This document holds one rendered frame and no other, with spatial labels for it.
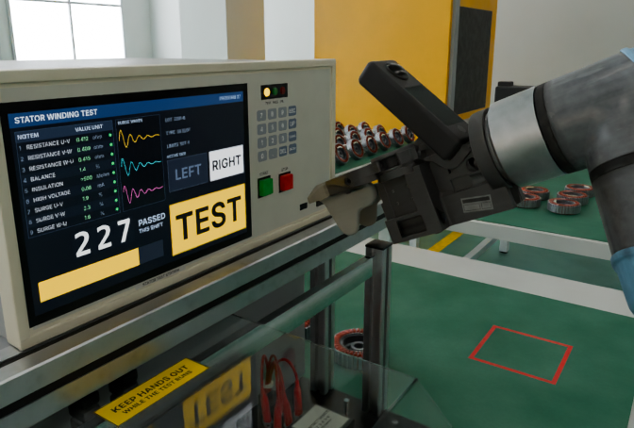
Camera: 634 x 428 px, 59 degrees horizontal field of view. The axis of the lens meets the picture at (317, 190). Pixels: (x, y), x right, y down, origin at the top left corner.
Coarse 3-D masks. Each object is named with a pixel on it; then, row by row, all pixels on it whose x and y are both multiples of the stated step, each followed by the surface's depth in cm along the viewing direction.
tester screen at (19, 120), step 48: (192, 96) 53; (240, 96) 58; (48, 144) 42; (96, 144) 45; (144, 144) 49; (192, 144) 54; (240, 144) 59; (48, 192) 42; (96, 192) 46; (144, 192) 50; (192, 192) 54; (48, 240) 43; (144, 240) 50; (96, 288) 47
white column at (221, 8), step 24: (192, 0) 434; (216, 0) 421; (240, 0) 429; (192, 24) 439; (216, 24) 425; (240, 24) 432; (192, 48) 444; (216, 48) 430; (240, 48) 436; (264, 48) 460
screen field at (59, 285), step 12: (132, 252) 49; (144, 252) 50; (156, 252) 52; (96, 264) 46; (108, 264) 47; (120, 264) 48; (132, 264) 50; (60, 276) 44; (72, 276) 45; (84, 276) 46; (96, 276) 47; (48, 288) 43; (60, 288) 44; (72, 288) 45
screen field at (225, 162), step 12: (192, 156) 54; (204, 156) 55; (216, 156) 56; (228, 156) 58; (240, 156) 59; (168, 168) 51; (180, 168) 53; (192, 168) 54; (204, 168) 55; (216, 168) 57; (228, 168) 58; (240, 168) 60; (180, 180) 53; (192, 180) 54; (204, 180) 55
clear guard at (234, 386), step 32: (224, 320) 57; (192, 352) 51; (224, 352) 51; (256, 352) 51; (288, 352) 51; (320, 352) 51; (128, 384) 47; (192, 384) 47; (224, 384) 47; (256, 384) 47; (288, 384) 47; (320, 384) 47; (352, 384) 47; (384, 384) 47; (416, 384) 47; (64, 416) 43; (96, 416) 43; (160, 416) 43; (192, 416) 43; (224, 416) 43; (256, 416) 43; (288, 416) 43; (320, 416) 43; (352, 416) 43; (384, 416) 43; (416, 416) 45
